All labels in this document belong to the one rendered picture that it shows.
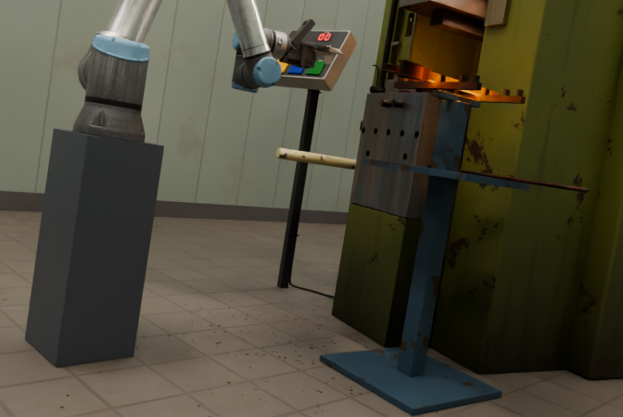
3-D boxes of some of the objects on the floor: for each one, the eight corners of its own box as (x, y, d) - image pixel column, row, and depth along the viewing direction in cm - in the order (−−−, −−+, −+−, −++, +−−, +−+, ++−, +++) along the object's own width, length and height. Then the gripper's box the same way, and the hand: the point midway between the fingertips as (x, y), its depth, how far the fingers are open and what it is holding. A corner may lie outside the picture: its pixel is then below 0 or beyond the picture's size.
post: (280, 287, 283) (317, 56, 277) (276, 285, 286) (312, 56, 281) (287, 288, 285) (324, 57, 279) (284, 285, 288) (320, 58, 283)
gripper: (269, 62, 217) (317, 74, 226) (292, 59, 200) (344, 71, 210) (273, 38, 216) (321, 51, 226) (297, 33, 200) (348, 46, 209)
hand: (333, 53), depth 218 cm, fingers open, 14 cm apart
